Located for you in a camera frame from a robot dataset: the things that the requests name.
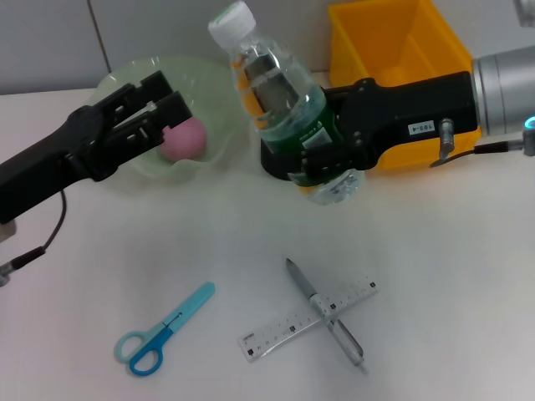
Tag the blue scissors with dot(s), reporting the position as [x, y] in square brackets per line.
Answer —
[184, 311]

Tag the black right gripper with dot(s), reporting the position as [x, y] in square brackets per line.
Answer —
[409, 108]

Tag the silver grey pen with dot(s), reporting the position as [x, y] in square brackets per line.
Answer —
[303, 284]

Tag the pink peach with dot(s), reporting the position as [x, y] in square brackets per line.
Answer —
[188, 140]

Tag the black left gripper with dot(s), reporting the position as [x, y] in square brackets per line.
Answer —
[50, 167]

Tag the pale green glass fruit plate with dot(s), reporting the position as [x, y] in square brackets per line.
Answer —
[209, 83]

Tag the yellow plastic storage bin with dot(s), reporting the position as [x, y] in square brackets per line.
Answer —
[376, 37]

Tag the black mesh pen cup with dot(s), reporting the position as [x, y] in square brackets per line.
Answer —
[273, 167]

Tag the clear plastic ruler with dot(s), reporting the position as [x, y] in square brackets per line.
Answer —
[288, 328]

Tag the clear water bottle green label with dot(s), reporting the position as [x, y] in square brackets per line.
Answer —
[284, 83]

